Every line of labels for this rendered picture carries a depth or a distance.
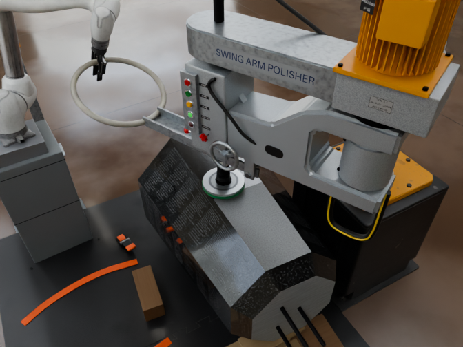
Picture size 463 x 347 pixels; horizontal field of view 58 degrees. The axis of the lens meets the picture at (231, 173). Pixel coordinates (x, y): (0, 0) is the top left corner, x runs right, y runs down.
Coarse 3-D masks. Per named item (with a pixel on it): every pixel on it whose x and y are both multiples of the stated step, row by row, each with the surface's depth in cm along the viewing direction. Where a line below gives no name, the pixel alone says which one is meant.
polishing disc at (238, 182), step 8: (216, 168) 217; (208, 176) 212; (232, 176) 212; (240, 176) 212; (208, 184) 208; (216, 184) 208; (232, 184) 208; (240, 184) 208; (208, 192) 205; (216, 192) 204; (224, 192) 204; (232, 192) 204
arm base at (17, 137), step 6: (18, 132) 234; (24, 132) 237; (30, 132) 240; (0, 138) 235; (6, 138) 233; (12, 138) 234; (18, 138) 232; (24, 138) 237; (6, 144) 231; (12, 144) 234
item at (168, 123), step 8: (168, 112) 213; (152, 120) 207; (160, 120) 215; (168, 120) 215; (176, 120) 213; (184, 120) 209; (152, 128) 210; (160, 128) 206; (168, 128) 203; (176, 128) 210; (176, 136) 202; (184, 136) 198; (232, 160) 188; (240, 160) 186; (240, 168) 187; (256, 168) 182; (248, 176) 182; (256, 176) 184
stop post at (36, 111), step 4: (24, 68) 311; (24, 72) 313; (36, 100) 329; (32, 104) 330; (36, 104) 331; (32, 108) 332; (36, 108) 333; (40, 108) 335; (32, 112) 334; (36, 112) 335; (40, 112) 337; (32, 116) 336; (36, 116) 337; (40, 116) 339; (36, 120) 339; (60, 144) 376; (64, 152) 367
